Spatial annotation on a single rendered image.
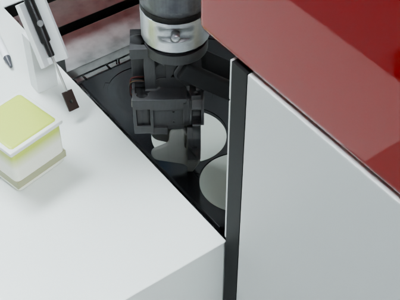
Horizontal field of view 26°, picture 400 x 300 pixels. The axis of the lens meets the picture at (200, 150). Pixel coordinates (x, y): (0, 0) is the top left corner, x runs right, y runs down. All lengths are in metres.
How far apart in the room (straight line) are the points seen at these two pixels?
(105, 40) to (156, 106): 0.37
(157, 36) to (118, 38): 0.42
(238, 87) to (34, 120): 0.30
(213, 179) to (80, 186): 0.18
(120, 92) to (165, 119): 0.22
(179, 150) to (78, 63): 0.31
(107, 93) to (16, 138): 0.27
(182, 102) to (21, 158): 0.19
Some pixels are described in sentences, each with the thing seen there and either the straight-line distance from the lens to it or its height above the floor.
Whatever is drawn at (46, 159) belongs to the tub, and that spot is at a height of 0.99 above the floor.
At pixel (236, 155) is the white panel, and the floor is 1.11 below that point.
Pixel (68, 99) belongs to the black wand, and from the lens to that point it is 1.07.
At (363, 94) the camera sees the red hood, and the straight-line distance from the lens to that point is 0.63.
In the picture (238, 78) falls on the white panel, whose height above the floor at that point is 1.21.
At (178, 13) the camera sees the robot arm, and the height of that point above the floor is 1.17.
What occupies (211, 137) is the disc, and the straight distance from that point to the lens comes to 1.14.
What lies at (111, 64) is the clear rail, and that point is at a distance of 1.25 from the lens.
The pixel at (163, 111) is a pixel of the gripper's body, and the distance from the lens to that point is 0.99.
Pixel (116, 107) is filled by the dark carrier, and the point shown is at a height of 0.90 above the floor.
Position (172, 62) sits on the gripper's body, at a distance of 0.93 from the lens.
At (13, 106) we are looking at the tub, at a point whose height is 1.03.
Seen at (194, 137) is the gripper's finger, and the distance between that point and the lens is 1.00.
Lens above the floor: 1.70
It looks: 45 degrees down
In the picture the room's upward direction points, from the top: straight up
